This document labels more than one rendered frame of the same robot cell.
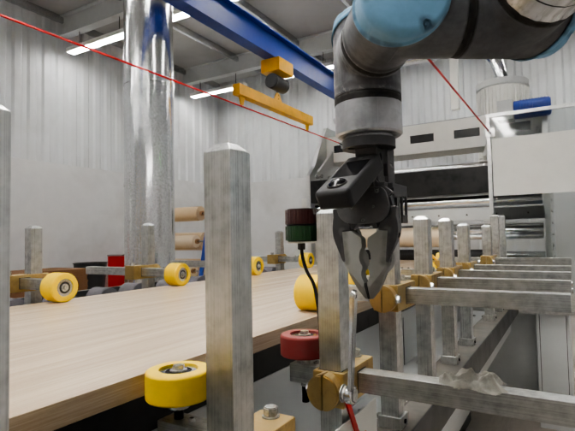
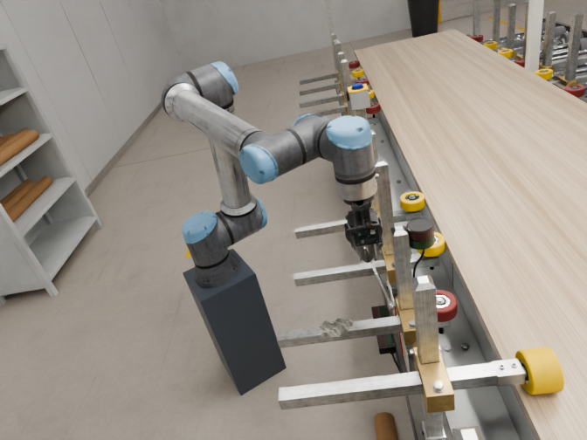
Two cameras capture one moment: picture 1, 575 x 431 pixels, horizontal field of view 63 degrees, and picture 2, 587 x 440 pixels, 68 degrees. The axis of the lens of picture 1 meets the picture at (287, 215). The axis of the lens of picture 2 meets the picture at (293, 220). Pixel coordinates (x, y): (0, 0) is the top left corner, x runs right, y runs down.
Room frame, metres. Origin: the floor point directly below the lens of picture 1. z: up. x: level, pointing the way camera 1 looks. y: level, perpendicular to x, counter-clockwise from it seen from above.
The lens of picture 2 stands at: (1.37, -0.59, 1.69)
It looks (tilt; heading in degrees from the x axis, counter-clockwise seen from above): 31 degrees down; 157
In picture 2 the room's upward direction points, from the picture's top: 14 degrees counter-clockwise
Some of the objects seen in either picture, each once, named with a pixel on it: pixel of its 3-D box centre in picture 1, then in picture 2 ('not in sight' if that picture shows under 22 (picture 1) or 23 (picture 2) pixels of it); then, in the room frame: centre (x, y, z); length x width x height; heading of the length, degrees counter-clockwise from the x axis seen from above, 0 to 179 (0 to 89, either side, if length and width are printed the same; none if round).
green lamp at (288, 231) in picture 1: (304, 233); (421, 237); (0.73, -0.03, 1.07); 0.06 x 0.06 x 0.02
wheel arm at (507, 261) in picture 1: (502, 260); not in sight; (2.00, -0.91, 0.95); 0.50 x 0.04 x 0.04; 59
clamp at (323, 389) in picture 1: (340, 380); (410, 317); (0.73, -0.08, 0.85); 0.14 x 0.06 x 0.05; 149
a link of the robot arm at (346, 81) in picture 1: (366, 60); (350, 148); (0.63, -0.11, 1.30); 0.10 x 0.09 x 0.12; 4
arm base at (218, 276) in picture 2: not in sight; (214, 264); (-0.18, -0.34, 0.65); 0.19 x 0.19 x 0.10
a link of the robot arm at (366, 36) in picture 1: (399, 18); (315, 138); (0.52, -0.13, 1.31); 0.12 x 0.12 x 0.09; 4
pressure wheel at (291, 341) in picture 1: (305, 365); (440, 316); (0.78, -0.02, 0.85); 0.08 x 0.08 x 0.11
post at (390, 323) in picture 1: (389, 305); (429, 369); (0.92, -0.20, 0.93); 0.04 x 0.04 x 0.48; 59
